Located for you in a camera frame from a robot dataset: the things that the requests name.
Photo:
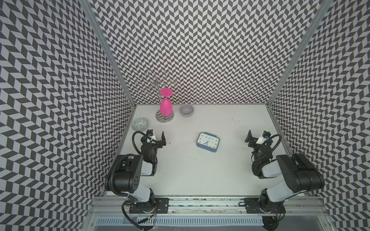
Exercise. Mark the pink wine glass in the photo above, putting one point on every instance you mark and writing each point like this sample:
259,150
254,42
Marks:
166,105

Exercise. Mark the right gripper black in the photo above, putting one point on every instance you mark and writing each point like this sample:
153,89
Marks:
253,140

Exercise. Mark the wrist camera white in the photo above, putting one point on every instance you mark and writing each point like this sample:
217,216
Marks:
150,136
264,137

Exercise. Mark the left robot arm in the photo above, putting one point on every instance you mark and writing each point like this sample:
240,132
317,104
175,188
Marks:
124,177

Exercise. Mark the grey small bowl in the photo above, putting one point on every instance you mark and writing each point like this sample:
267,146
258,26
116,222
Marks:
186,110

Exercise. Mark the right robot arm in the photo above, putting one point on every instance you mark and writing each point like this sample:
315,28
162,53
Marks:
299,174

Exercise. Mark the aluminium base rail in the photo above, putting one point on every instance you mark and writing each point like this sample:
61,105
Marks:
204,210

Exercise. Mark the blue alarm clock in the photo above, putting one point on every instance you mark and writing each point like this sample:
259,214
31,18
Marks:
208,142

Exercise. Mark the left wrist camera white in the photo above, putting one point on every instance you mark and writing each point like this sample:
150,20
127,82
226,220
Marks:
150,136

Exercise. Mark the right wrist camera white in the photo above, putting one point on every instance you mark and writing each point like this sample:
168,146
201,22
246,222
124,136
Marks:
264,137

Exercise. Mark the green patterned dish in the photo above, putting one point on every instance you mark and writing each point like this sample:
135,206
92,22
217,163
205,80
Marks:
140,124

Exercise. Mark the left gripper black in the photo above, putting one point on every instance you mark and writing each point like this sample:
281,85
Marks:
159,143

